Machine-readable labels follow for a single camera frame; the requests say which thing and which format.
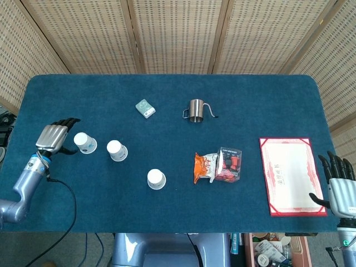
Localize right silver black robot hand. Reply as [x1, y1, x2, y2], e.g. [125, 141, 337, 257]
[309, 151, 356, 219]

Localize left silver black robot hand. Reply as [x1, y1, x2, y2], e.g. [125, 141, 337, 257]
[35, 117, 81, 156]

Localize white paper cup blue print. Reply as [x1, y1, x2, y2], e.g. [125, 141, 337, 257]
[73, 132, 97, 154]

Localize dark equipment beside table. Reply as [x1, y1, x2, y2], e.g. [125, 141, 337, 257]
[0, 105, 18, 162]

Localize red-bordered certificate folder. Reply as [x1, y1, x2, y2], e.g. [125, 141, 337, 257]
[259, 137, 328, 217]

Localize pink bin of clutter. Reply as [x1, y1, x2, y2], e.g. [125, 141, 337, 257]
[244, 232, 313, 267]

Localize green white tissue pack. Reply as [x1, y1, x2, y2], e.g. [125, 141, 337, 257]
[135, 98, 156, 120]

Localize clear box red black parts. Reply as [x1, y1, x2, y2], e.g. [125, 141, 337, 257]
[215, 147, 243, 182]

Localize blue table mat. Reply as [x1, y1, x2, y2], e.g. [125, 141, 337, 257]
[0, 73, 345, 234]

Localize orange white snack bag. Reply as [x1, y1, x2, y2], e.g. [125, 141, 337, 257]
[193, 152, 223, 185]

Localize steel gooseneck pour-over jug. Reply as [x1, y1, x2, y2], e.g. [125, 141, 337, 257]
[182, 98, 219, 123]

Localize woven folding screen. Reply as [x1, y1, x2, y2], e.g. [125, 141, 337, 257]
[0, 0, 356, 173]

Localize silver blue robot torso base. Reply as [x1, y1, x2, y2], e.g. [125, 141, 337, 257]
[110, 233, 232, 267]

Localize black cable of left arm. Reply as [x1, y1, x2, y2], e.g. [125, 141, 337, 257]
[0, 175, 77, 267]

